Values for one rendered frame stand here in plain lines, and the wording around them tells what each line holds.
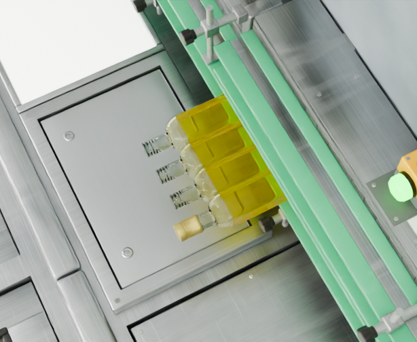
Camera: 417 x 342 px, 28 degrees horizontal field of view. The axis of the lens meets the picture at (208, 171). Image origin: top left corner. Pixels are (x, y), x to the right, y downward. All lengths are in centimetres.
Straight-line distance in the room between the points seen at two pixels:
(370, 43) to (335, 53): 8
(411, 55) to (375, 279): 35
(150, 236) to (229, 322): 22
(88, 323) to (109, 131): 40
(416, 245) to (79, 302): 64
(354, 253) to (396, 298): 10
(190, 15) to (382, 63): 42
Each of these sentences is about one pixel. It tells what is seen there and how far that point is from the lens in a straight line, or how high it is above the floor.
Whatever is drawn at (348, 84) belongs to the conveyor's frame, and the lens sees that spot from 148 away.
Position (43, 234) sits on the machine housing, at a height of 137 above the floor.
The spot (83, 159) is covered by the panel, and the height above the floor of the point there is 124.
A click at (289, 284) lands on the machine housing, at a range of 166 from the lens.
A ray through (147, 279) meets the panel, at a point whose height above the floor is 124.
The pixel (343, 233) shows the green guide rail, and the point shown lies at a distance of 138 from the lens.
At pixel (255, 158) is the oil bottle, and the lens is 154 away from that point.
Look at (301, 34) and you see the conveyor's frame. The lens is 152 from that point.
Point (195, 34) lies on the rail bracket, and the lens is 152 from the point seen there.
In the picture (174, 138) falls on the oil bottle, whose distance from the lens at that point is 156.
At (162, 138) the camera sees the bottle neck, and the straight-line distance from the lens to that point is 157.
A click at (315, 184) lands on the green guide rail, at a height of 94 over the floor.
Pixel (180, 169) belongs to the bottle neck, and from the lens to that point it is 155.
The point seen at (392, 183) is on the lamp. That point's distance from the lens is 136.
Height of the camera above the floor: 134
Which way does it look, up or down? 11 degrees down
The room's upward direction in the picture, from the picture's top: 115 degrees counter-clockwise
